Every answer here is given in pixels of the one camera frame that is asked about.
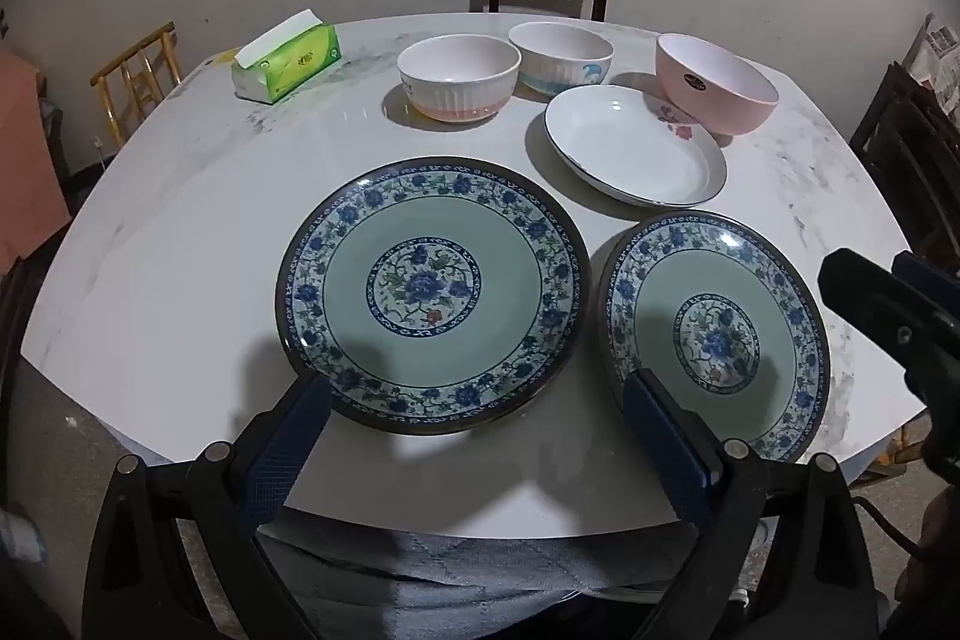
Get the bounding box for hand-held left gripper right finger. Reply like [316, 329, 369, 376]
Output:
[621, 368, 880, 640]

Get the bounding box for white ribbed bowl pink base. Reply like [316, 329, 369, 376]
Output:
[397, 34, 522, 123]

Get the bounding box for yellow bamboo chair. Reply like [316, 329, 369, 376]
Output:
[90, 21, 185, 150]

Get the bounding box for small blue floral plate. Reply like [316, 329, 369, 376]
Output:
[597, 209, 832, 465]

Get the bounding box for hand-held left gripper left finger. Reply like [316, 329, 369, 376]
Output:
[81, 370, 335, 640]

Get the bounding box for person's legs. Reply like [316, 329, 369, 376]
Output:
[255, 512, 766, 640]

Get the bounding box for black cable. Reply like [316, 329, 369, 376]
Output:
[853, 496, 925, 557]

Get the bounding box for large blue floral plate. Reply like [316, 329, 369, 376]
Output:
[274, 157, 592, 437]

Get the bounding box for white ribbed bowl blue print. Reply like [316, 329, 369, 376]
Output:
[508, 20, 616, 95]

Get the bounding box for white oval plate red flower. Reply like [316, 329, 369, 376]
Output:
[544, 83, 728, 208]

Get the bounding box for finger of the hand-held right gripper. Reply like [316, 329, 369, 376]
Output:
[891, 251, 960, 320]
[817, 248, 960, 390]

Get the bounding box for orange cloth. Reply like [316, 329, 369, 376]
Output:
[0, 47, 72, 274]

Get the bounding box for green tissue box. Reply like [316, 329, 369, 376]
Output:
[230, 8, 342, 105]

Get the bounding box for newspaper stack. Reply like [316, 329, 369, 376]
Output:
[904, 14, 960, 116]

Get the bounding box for pink bowl white inside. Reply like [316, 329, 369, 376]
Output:
[655, 32, 781, 137]

